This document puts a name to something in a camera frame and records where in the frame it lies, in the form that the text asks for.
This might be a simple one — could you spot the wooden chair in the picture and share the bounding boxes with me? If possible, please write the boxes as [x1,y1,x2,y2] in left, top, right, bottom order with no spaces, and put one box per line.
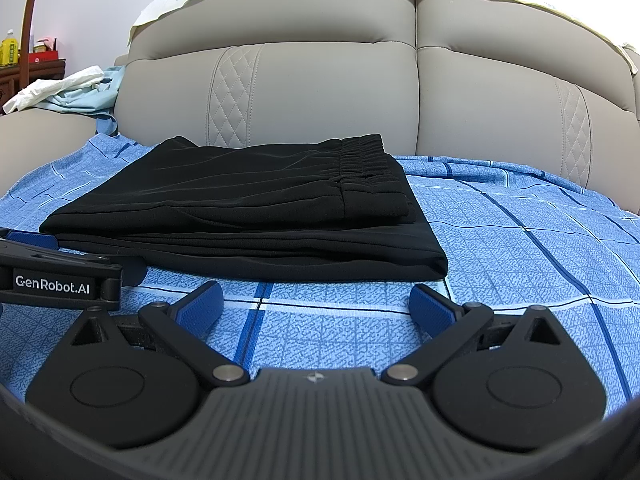
[17,0,48,86]

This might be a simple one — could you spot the black pants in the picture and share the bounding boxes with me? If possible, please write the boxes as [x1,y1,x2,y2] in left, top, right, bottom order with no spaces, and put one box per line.
[39,133,449,283]

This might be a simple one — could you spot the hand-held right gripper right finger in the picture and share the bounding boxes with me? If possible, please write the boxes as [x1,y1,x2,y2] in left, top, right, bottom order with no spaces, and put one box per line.
[382,282,572,386]

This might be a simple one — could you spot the grey leather sofa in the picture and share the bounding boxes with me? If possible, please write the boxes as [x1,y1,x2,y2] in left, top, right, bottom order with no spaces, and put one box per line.
[0,0,640,211]

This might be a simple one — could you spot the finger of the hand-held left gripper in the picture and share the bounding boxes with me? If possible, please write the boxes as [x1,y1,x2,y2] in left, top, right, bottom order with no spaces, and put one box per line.
[0,228,60,251]

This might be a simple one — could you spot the wooden cabinet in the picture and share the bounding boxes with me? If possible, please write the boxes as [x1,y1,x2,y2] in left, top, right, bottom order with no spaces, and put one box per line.
[0,62,66,107]

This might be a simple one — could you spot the light blue garment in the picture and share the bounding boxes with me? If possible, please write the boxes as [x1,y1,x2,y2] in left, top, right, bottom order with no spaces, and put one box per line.
[36,66,126,137]

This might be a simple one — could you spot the red box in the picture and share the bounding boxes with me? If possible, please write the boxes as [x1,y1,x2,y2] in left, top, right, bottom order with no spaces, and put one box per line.
[27,44,60,65]

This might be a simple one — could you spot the yellow bottle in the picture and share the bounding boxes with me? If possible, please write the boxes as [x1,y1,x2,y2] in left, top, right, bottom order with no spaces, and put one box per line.
[0,29,20,67]

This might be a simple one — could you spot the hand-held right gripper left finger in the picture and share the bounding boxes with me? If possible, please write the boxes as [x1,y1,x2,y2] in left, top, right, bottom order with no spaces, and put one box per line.
[70,281,251,386]

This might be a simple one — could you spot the white crumpled cloth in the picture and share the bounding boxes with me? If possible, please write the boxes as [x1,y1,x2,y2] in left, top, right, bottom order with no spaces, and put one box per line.
[2,65,107,115]

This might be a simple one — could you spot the blue checked blanket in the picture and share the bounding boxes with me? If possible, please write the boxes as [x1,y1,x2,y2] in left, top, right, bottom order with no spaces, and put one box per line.
[0,132,640,418]

